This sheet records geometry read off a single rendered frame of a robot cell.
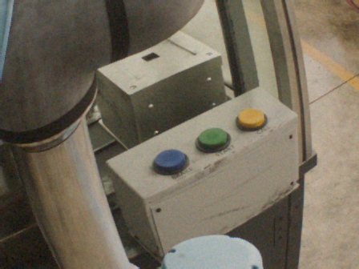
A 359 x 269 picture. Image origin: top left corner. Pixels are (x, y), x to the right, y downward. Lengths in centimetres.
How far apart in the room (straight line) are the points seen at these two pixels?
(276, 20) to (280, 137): 19
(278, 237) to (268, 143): 31
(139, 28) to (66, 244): 23
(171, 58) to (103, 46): 81
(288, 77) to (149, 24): 68
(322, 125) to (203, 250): 187
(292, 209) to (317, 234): 84
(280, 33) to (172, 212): 32
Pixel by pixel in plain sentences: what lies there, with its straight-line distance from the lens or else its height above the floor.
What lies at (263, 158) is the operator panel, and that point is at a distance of 115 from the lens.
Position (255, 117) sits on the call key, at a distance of 114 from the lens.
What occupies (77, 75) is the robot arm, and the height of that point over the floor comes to 129.
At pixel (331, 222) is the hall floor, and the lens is 225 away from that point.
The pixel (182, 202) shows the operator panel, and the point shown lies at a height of 86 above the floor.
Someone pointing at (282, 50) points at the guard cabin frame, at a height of 98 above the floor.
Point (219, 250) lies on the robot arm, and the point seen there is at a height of 97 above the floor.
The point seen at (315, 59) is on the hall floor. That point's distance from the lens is 309.
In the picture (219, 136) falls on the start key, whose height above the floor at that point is 91.
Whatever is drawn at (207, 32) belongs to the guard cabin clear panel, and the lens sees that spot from 141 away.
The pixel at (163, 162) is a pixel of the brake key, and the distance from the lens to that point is 109.
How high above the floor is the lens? 156
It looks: 35 degrees down
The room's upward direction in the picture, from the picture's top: 11 degrees counter-clockwise
